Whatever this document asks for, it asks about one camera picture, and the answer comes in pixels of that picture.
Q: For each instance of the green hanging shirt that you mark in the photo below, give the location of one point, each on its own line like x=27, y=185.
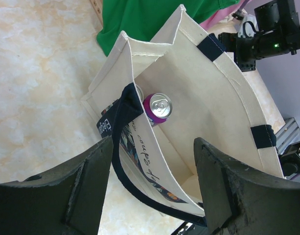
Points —
x=142, y=19

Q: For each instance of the pink hanging cloth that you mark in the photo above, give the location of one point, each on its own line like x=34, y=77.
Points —
x=223, y=15

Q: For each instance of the purple soda can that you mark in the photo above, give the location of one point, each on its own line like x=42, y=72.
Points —
x=158, y=108

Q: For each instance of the cream canvas tote bag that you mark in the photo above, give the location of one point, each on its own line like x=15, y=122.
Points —
x=211, y=98

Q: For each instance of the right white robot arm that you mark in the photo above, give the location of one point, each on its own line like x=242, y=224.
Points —
x=273, y=30

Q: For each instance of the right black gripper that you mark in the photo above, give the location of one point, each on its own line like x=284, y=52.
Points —
x=245, y=50

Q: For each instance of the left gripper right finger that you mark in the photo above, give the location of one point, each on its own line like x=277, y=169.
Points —
x=241, y=200

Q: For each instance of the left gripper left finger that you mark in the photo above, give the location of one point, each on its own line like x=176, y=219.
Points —
x=65, y=200

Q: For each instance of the red soda can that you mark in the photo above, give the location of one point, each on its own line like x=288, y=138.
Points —
x=140, y=92

